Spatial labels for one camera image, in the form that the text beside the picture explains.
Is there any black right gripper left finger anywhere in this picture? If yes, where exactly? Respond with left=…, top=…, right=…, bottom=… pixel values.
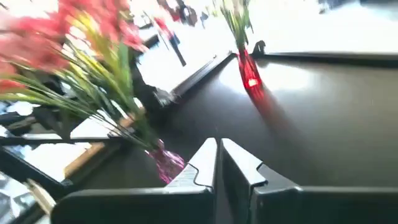
left=51, top=138, right=218, bottom=224

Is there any white artificial flower bunch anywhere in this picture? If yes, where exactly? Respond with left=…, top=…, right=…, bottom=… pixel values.
left=219, top=0, right=254, bottom=52

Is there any black table mat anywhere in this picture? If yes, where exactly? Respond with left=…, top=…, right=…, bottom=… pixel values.
left=77, top=54, right=398, bottom=224

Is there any black table clamp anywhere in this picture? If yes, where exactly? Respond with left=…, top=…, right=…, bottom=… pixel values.
left=252, top=40, right=267, bottom=57

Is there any red glass vase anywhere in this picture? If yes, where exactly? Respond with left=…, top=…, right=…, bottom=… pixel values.
left=238, top=49, right=266, bottom=101

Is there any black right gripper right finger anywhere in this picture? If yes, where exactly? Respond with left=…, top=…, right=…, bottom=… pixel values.
left=221, top=138, right=398, bottom=224

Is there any pink artificial flower bunch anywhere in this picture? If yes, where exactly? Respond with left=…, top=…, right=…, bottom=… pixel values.
left=0, top=0, right=156, bottom=150

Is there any purple glass vase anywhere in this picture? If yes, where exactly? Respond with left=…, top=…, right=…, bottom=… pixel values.
left=146, top=139, right=187, bottom=185

